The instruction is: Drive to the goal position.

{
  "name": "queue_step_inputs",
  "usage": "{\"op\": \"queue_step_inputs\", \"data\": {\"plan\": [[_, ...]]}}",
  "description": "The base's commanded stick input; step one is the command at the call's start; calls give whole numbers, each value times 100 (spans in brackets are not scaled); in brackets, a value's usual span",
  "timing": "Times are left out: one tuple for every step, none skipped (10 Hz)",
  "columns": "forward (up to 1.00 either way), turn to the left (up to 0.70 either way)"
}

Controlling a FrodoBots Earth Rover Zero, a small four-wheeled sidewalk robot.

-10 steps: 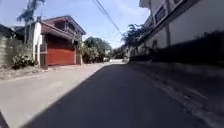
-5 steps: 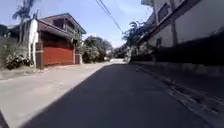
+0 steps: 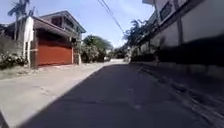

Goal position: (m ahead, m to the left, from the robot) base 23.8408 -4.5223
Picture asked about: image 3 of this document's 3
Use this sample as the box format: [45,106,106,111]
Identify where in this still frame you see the green leafy trees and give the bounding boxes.
[79,34,114,64]

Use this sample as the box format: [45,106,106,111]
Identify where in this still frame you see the raised concrete kerb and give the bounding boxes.
[131,60,224,101]

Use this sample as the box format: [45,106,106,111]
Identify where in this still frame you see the palm tree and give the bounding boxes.
[7,0,34,42]

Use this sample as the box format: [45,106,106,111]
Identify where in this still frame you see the long pale wall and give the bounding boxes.
[131,0,224,68]

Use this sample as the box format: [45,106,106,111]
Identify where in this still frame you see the overhead wires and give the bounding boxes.
[97,0,126,34]

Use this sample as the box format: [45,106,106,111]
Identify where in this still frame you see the dark trees by wall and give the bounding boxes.
[114,19,158,61]

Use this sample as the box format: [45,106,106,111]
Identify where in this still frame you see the low flowering bush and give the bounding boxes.
[0,52,28,70]

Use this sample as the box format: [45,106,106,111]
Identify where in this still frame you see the grey concrete road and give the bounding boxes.
[0,59,224,128]

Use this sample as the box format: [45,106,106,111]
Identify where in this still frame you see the house with red gate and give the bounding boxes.
[0,10,87,68]

